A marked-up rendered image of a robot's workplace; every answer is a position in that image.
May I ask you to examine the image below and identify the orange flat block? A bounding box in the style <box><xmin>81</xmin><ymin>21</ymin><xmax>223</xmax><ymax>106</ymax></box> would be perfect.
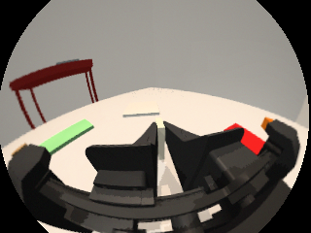
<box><xmin>260</xmin><ymin>117</ymin><xmax>273</xmax><ymax>129</ymax></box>

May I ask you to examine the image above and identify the light green flat rectangular block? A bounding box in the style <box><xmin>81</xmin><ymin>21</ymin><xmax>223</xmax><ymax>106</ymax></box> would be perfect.
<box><xmin>39</xmin><ymin>119</ymin><xmax>93</xmax><ymax>155</ymax></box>

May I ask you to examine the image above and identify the orange rectangular block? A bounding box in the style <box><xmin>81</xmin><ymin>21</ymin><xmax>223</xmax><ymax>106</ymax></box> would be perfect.
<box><xmin>12</xmin><ymin>143</ymin><xmax>27</xmax><ymax>158</ymax></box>

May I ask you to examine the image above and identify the red flat block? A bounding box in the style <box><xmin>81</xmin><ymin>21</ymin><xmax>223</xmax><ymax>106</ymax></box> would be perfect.
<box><xmin>225</xmin><ymin>123</ymin><xmax>264</xmax><ymax>155</ymax></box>

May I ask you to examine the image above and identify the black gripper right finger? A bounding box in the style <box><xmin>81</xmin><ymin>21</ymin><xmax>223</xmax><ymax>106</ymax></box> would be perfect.
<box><xmin>162</xmin><ymin>121</ymin><xmax>245</xmax><ymax>191</ymax></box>

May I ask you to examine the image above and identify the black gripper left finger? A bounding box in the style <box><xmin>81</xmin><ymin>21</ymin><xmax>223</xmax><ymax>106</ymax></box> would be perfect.
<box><xmin>85</xmin><ymin>121</ymin><xmax>158</xmax><ymax>197</ymax></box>

